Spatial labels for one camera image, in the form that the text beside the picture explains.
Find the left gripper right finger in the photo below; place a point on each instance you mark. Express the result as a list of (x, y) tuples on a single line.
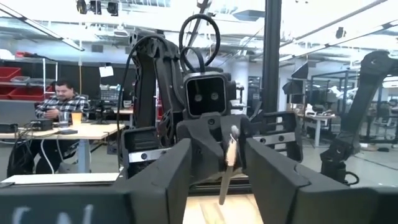
[(270, 186)]

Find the black background robot arm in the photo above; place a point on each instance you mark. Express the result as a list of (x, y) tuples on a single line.
[(363, 93)]

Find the clear drinking glass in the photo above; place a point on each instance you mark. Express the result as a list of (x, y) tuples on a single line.
[(63, 119)]

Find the red storage bin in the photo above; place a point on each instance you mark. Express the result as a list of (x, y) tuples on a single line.
[(25, 93), (9, 74)]

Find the black box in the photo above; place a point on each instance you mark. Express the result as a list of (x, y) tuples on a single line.
[(8, 128)]

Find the white board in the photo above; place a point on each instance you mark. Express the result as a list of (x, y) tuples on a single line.
[(62, 179)]

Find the white background table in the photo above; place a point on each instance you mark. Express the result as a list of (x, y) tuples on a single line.
[(317, 117)]

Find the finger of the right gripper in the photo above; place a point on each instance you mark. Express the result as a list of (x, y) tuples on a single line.
[(205, 149), (244, 127)]

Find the person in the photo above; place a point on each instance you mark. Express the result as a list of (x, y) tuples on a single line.
[(63, 104)]

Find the black ceiling spotlight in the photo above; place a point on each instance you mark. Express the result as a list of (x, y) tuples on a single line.
[(82, 7), (112, 8), (95, 7)]

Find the black tablet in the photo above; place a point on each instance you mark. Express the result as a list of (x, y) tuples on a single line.
[(67, 132)]

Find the black lamp hood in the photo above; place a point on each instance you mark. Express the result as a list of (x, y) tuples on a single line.
[(300, 73)]

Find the wooden desk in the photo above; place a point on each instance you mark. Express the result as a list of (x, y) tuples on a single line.
[(93, 130)]

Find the orange cup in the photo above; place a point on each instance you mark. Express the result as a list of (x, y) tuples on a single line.
[(76, 119)]

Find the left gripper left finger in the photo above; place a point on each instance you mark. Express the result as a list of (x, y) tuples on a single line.
[(161, 186)]

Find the black desktop device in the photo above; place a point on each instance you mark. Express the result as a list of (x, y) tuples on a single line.
[(42, 124)]

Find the metal shelf rack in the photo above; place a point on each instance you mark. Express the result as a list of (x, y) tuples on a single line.
[(31, 84)]

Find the white paper sign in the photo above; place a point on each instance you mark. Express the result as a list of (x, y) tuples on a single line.
[(106, 71)]

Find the thin black makeup brush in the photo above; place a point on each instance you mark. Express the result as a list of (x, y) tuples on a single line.
[(230, 152)]

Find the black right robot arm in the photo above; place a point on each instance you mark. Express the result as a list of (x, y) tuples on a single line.
[(155, 77)]

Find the black ceiling speaker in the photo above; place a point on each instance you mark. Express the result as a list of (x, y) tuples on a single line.
[(340, 32)]

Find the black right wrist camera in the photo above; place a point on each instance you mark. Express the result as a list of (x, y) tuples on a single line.
[(205, 93)]

